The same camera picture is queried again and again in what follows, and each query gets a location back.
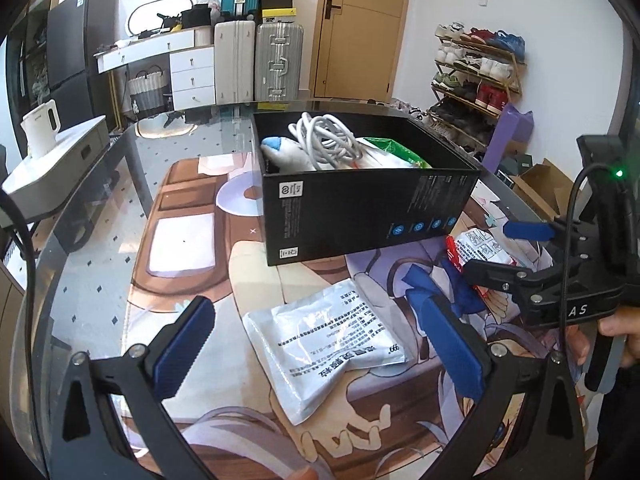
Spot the red white snack packet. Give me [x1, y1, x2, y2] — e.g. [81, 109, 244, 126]
[440, 228, 516, 294]

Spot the white charging cable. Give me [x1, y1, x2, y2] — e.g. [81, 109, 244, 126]
[286, 110, 362, 172]

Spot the person's right hand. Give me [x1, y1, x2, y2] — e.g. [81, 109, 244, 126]
[564, 303, 640, 371]

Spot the brown cardboard box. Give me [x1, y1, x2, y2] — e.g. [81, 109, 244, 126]
[513, 158, 573, 221]

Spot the purple paper bag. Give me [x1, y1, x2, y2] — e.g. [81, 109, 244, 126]
[482, 103, 535, 172]

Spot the shoe rack with shoes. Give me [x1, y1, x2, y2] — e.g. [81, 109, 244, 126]
[394, 22, 527, 154]

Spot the black cardboard box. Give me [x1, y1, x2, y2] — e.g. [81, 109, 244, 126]
[255, 110, 480, 266]

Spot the grey white printed pouch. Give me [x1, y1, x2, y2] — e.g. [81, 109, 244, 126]
[243, 278, 413, 426]

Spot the anime printed table mat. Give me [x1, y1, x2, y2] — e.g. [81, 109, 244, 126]
[119, 156, 586, 480]

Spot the white low side cabinet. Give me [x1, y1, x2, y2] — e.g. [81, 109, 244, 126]
[2, 116, 110, 223]

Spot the wooden door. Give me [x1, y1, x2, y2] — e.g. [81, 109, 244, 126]
[309, 0, 409, 102]

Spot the silver aluminium suitcase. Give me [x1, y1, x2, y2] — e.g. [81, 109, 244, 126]
[254, 22, 304, 102]

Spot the white electric kettle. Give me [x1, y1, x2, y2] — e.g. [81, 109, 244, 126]
[21, 100, 61, 158]

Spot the white suitcase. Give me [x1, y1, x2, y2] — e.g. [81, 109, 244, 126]
[214, 21, 256, 105]

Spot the woven basket bag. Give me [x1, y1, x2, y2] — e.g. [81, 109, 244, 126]
[128, 65, 169, 117]

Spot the white drawer desk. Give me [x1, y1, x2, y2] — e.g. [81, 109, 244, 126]
[94, 26, 216, 110]

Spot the black refrigerator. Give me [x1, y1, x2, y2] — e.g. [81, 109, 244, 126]
[47, 0, 116, 129]

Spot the oval mirror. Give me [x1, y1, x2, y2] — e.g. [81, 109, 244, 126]
[125, 0, 194, 37]

